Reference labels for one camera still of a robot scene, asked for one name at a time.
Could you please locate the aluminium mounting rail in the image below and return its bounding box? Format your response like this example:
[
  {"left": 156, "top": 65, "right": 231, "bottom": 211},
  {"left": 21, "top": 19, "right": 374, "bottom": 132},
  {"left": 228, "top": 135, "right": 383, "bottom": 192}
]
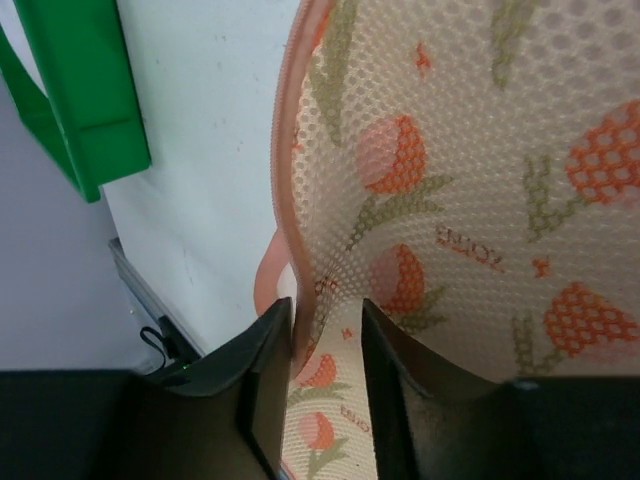
[{"left": 108, "top": 238, "right": 202, "bottom": 376}]

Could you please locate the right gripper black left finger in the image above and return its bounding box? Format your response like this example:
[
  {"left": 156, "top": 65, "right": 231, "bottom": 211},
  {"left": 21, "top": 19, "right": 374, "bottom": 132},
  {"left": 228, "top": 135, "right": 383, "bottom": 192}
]
[{"left": 127, "top": 298, "right": 292, "bottom": 479}]

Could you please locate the floral laundry bag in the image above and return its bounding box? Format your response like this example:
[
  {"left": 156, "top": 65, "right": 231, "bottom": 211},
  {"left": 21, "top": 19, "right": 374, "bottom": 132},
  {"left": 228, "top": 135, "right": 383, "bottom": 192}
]
[{"left": 255, "top": 1, "right": 639, "bottom": 479}]

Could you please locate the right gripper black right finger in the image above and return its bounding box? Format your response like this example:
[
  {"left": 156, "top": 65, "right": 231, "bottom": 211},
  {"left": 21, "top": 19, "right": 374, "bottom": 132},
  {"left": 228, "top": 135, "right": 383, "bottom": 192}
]
[{"left": 361, "top": 299, "right": 530, "bottom": 479}]

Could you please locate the green plastic tray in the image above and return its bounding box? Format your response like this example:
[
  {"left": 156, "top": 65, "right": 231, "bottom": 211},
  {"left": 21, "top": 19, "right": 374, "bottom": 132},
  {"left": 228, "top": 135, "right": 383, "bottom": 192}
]
[{"left": 1, "top": 1, "right": 151, "bottom": 203}]

